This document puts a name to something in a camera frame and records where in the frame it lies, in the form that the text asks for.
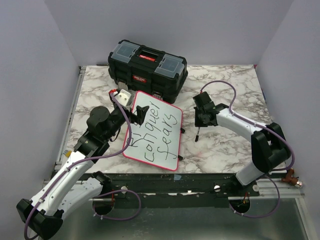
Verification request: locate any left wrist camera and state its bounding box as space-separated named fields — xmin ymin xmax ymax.
xmin=109 ymin=89 xmax=133 ymax=110

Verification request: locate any black and white marker pen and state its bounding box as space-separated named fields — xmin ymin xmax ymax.
xmin=195 ymin=127 xmax=201 ymax=142

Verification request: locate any yellow connector block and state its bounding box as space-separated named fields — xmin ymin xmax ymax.
xmin=63 ymin=149 xmax=73 ymax=158

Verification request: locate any pink framed whiteboard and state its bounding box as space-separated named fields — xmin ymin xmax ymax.
xmin=122 ymin=91 xmax=183 ymax=172

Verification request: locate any black plastic toolbox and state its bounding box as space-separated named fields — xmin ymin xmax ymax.
xmin=108 ymin=39 xmax=188 ymax=104

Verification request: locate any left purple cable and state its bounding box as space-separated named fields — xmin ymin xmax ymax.
xmin=23 ymin=93 xmax=142 ymax=240

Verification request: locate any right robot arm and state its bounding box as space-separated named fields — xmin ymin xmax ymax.
xmin=193 ymin=91 xmax=294 ymax=196

